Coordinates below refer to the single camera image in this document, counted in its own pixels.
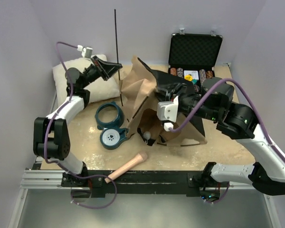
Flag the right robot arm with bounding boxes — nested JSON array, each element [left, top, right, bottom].
[[155, 77, 285, 196]]

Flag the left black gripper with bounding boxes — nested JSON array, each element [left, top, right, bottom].
[[81, 57, 123, 89]]

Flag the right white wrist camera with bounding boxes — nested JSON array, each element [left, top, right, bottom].
[[157, 96, 179, 132]]

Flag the tan fabric pet tent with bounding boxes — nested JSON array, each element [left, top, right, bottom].
[[120, 56, 207, 146]]

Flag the white pompom toy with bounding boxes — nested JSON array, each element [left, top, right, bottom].
[[142, 131, 151, 143]]

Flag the beige plastic handle toy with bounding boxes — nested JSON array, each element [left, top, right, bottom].
[[104, 152, 148, 183]]

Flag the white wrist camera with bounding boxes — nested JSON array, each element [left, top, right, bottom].
[[157, 96, 179, 132], [77, 45, 93, 58]]

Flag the teal double pet bowl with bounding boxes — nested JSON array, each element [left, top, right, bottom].
[[95, 101, 129, 150]]

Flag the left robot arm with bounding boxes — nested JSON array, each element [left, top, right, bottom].
[[33, 56, 123, 186]]

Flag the white fluffy pillow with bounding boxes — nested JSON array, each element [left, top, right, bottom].
[[52, 54, 121, 106]]

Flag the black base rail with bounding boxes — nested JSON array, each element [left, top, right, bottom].
[[61, 170, 228, 198]]

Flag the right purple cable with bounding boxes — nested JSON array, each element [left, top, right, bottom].
[[168, 78, 285, 171]]

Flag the aluminium frame rail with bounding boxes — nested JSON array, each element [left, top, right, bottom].
[[8, 95, 62, 228]]

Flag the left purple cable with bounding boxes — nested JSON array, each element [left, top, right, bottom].
[[44, 42, 86, 176]]

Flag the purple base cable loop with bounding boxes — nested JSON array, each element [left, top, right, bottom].
[[70, 175, 118, 209]]

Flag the black poker chip case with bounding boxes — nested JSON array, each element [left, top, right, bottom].
[[168, 30, 223, 93]]

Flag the black tent pole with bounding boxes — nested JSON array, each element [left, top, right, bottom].
[[114, 9, 123, 107]]

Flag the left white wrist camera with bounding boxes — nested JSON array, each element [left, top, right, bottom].
[[77, 45, 93, 58]]

